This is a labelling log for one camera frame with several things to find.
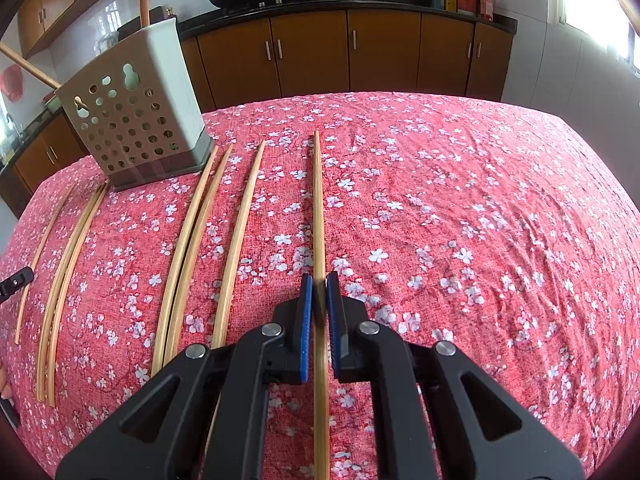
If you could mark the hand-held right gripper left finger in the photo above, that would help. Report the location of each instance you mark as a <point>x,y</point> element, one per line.
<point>306,330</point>

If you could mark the green plastic basin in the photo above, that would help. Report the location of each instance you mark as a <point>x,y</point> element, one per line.
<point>52,101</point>

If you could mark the red hanging decoration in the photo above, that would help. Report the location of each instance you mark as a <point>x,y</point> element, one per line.
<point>10,84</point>

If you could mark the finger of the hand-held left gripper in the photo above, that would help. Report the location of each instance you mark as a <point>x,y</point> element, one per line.
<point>17,280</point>

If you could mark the wooden base cabinets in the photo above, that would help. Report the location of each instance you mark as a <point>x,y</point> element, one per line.
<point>310,55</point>

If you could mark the red floral tablecloth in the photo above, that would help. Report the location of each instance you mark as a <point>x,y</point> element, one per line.
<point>450,210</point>

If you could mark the grey perforated chopstick holder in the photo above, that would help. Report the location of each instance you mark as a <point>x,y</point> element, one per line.
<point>170,85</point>

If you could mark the person's left hand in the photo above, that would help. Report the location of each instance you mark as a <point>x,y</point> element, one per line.
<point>3,382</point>

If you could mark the black gas stove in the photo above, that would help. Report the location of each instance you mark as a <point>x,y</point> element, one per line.
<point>280,2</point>

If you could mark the red labelled bottle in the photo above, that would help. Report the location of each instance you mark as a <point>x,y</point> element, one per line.
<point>486,2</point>

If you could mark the black kitchen countertop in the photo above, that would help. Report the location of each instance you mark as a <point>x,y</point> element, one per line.
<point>390,6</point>

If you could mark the dark countertop appliance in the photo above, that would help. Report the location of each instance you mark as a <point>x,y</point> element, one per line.
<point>135,22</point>

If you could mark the bright window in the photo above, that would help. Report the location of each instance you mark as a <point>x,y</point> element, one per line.
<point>595,5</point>

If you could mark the glass jars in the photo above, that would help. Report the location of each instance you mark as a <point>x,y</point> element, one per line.
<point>109,42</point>

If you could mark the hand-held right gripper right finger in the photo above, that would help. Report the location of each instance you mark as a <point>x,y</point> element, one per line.
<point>334,330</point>

